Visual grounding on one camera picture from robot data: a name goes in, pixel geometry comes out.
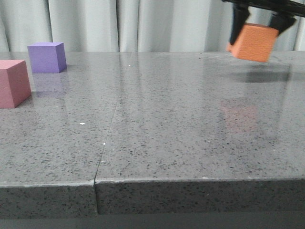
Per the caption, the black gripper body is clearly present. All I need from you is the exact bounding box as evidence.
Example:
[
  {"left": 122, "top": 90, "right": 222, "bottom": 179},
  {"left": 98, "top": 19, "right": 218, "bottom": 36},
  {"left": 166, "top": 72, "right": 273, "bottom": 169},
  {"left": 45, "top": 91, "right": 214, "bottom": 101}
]
[{"left": 223, "top": 0, "right": 305, "bottom": 17}]

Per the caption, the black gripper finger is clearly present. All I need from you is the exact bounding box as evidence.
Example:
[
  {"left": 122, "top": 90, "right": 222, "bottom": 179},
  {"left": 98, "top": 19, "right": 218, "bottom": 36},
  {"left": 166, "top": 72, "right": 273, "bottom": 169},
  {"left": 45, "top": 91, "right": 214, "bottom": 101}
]
[
  {"left": 229, "top": 4, "right": 250, "bottom": 45},
  {"left": 269, "top": 13, "right": 296, "bottom": 36}
]

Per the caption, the orange foam cube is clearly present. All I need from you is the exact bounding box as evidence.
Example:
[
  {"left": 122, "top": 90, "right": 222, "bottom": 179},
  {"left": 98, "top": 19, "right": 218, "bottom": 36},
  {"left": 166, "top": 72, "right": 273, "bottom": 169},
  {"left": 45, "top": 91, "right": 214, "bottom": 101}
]
[{"left": 227, "top": 23, "right": 279, "bottom": 62}]

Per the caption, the purple foam cube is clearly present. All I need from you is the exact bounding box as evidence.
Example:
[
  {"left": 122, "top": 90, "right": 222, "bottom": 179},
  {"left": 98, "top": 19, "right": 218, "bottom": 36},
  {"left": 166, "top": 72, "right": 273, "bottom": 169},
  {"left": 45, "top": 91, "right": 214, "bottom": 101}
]
[{"left": 27, "top": 42, "right": 67, "bottom": 73}]

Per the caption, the grey-white curtain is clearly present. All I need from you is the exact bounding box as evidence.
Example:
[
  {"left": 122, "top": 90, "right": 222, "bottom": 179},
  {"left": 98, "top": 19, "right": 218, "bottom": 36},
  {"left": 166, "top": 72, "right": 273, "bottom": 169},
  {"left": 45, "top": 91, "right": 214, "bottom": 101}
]
[{"left": 0, "top": 0, "right": 305, "bottom": 53}]

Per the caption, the pink foam cube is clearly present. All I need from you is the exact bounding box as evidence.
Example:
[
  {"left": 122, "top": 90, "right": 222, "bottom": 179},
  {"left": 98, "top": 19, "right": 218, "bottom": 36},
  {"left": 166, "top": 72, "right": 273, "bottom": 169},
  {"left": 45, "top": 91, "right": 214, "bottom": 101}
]
[{"left": 0, "top": 60, "right": 31, "bottom": 108}]

